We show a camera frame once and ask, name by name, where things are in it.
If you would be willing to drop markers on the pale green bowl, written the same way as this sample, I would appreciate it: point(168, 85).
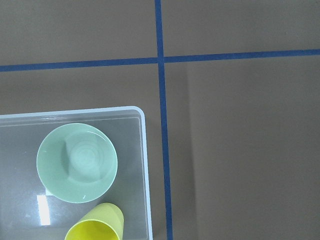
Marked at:
point(77, 163)

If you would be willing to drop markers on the yellow plastic cup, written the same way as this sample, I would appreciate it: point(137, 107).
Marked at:
point(104, 222)

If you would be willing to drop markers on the translucent plastic storage box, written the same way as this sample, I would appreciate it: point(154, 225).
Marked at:
point(29, 212)

